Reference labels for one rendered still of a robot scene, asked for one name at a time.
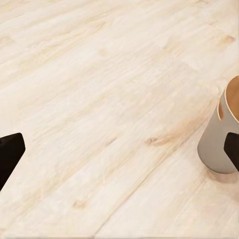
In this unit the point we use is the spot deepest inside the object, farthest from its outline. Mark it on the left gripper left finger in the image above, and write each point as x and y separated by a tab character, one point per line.
12	148

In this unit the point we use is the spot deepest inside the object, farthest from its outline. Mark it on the trash can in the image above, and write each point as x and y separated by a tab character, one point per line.
224	119

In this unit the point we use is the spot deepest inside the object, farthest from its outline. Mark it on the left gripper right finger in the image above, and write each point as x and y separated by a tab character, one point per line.
231	148

